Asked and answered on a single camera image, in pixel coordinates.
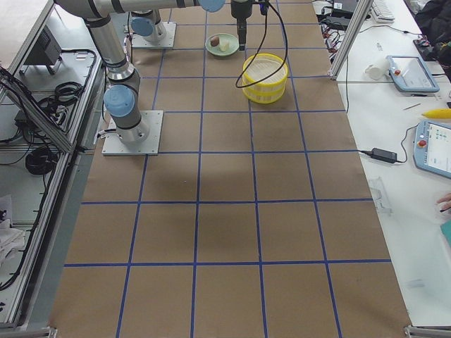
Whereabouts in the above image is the far teach pendant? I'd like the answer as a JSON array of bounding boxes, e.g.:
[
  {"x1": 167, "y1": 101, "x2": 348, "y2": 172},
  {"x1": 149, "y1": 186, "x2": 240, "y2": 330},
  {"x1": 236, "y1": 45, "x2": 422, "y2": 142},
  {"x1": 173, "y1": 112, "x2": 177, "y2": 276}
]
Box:
[{"x1": 386, "y1": 56, "x2": 440, "y2": 94}]

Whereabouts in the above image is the white keyboard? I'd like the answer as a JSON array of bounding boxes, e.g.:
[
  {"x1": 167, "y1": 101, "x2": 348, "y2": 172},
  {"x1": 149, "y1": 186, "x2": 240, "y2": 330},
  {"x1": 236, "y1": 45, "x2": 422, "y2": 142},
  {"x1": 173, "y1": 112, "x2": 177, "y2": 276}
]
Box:
[{"x1": 370, "y1": 0, "x2": 395, "y2": 23}]

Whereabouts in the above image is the light green plate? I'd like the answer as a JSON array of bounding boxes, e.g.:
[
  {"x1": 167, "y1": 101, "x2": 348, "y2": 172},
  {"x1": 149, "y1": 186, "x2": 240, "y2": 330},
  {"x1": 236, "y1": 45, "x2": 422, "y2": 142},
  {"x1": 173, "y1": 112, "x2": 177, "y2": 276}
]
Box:
[{"x1": 205, "y1": 33, "x2": 240, "y2": 57}]

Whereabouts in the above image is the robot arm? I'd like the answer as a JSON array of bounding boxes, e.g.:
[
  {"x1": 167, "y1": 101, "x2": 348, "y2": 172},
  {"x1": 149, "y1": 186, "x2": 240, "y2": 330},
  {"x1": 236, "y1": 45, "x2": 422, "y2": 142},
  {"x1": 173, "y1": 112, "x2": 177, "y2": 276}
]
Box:
[
  {"x1": 131, "y1": 9, "x2": 166, "y2": 44},
  {"x1": 55, "y1": 1, "x2": 225, "y2": 142}
]

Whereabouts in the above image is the person hand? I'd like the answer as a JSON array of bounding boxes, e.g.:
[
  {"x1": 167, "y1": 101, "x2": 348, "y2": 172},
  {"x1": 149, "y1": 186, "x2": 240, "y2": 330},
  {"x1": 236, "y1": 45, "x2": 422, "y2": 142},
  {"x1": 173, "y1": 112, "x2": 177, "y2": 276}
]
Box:
[{"x1": 436, "y1": 193, "x2": 451, "y2": 213}]

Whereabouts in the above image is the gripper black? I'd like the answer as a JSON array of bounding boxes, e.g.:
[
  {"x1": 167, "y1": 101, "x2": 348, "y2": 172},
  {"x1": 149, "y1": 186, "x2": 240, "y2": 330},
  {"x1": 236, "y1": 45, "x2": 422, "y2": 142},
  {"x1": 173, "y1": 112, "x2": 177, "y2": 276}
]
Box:
[{"x1": 230, "y1": 0, "x2": 252, "y2": 51}]

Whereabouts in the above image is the white cup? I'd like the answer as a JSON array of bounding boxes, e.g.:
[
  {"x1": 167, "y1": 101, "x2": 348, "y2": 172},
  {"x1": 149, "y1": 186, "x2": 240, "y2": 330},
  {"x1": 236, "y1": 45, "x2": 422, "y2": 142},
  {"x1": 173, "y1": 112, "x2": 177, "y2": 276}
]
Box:
[{"x1": 364, "y1": 58, "x2": 390, "y2": 80}]

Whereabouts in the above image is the teach pendant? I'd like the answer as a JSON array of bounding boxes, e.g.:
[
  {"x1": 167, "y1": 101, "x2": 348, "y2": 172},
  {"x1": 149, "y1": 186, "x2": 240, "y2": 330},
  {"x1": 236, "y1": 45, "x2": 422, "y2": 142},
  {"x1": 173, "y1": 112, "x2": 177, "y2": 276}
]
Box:
[
  {"x1": 386, "y1": 56, "x2": 440, "y2": 94},
  {"x1": 413, "y1": 120, "x2": 451, "y2": 178}
]

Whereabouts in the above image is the brown bun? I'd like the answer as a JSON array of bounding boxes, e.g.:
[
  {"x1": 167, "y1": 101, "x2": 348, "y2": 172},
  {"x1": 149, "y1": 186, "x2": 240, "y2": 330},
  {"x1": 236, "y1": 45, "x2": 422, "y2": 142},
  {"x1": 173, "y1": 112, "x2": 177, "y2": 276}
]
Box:
[{"x1": 209, "y1": 35, "x2": 220, "y2": 47}]

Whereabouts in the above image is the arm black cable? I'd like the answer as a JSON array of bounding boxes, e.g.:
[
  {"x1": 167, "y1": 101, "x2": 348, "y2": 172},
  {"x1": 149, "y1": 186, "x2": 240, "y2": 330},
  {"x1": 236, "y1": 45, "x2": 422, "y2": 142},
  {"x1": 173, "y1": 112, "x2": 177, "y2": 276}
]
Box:
[{"x1": 235, "y1": 0, "x2": 288, "y2": 89}]

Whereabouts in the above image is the grey control box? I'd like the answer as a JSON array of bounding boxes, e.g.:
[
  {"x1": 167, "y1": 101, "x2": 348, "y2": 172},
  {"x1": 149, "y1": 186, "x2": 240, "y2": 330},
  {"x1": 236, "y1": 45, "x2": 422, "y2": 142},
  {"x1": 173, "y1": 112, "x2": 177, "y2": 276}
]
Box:
[{"x1": 24, "y1": 25, "x2": 62, "y2": 75}]

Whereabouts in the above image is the near teach pendant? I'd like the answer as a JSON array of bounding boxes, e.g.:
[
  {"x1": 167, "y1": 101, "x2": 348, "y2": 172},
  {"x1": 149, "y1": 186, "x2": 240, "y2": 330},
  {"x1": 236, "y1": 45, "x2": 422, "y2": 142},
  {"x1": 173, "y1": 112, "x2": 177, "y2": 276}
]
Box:
[{"x1": 413, "y1": 120, "x2": 451, "y2": 178}]

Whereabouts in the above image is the white steamed bun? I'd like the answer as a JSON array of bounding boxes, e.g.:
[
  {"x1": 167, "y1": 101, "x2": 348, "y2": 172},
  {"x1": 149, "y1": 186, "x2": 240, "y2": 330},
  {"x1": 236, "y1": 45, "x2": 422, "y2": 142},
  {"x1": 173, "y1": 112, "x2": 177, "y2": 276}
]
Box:
[{"x1": 219, "y1": 39, "x2": 230, "y2": 53}]

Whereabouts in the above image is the clear plastic holder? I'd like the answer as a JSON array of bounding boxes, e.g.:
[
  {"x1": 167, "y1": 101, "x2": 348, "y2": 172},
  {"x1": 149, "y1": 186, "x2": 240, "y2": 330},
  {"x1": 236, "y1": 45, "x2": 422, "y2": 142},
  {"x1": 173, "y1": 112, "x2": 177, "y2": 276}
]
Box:
[{"x1": 368, "y1": 177, "x2": 393, "y2": 215}]

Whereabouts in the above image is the aluminium frame post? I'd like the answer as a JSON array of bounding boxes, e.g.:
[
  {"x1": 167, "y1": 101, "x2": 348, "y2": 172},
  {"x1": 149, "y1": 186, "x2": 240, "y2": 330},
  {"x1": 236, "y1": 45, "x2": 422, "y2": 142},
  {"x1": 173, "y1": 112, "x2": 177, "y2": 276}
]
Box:
[{"x1": 328, "y1": 0, "x2": 373, "y2": 80}]

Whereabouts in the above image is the yellow steamer layer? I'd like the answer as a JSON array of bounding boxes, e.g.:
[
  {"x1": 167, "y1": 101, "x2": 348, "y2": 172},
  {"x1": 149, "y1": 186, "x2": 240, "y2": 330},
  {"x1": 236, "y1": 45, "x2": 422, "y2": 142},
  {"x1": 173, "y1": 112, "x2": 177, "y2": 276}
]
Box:
[
  {"x1": 241, "y1": 53, "x2": 288, "y2": 87},
  {"x1": 242, "y1": 87, "x2": 285, "y2": 104}
]

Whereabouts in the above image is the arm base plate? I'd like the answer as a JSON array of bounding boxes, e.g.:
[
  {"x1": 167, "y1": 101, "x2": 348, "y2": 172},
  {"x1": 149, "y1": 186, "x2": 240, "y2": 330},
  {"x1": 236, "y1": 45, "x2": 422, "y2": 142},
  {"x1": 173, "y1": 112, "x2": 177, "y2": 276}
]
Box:
[
  {"x1": 131, "y1": 21, "x2": 177, "y2": 49},
  {"x1": 101, "y1": 111, "x2": 163, "y2": 156}
]

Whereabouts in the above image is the black power adapter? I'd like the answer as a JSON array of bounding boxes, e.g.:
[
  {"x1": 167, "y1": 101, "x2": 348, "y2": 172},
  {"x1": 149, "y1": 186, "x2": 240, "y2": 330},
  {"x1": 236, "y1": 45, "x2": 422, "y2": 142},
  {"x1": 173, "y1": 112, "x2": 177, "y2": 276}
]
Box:
[{"x1": 359, "y1": 148, "x2": 407, "y2": 164}]

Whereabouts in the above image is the white crumpled cloth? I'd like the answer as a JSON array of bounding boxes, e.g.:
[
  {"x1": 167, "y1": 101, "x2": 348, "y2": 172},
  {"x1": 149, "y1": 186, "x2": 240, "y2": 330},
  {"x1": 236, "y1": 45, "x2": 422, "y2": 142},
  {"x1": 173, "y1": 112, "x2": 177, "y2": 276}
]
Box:
[{"x1": 0, "y1": 194, "x2": 26, "y2": 268}]

